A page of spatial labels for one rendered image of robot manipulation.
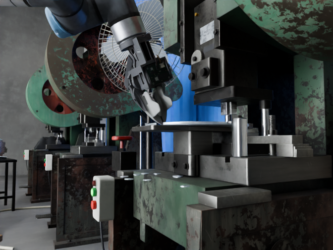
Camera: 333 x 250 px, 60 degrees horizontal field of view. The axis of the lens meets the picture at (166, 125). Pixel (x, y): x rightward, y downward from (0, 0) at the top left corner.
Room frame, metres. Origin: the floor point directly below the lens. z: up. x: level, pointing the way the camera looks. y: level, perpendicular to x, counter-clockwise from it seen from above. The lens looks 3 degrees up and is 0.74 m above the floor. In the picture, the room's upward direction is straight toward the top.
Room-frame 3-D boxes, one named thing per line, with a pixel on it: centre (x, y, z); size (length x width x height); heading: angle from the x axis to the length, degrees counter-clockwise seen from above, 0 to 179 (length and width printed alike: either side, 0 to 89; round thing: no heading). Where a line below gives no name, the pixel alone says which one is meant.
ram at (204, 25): (0.87, -0.16, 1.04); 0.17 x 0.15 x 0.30; 119
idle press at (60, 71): (2.58, 0.31, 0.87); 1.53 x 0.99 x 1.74; 117
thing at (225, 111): (0.88, -0.19, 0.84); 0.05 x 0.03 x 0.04; 29
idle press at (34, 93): (4.10, 1.22, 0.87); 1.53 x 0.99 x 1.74; 122
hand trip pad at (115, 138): (1.07, 0.16, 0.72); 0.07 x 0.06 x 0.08; 119
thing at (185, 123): (0.83, -0.09, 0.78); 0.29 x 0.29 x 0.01
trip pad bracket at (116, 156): (1.05, 0.15, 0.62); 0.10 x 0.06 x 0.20; 29
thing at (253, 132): (0.88, -0.19, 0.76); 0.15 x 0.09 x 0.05; 29
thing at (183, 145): (0.80, -0.04, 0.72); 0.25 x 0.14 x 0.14; 119
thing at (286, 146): (0.74, -0.28, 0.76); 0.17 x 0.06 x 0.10; 29
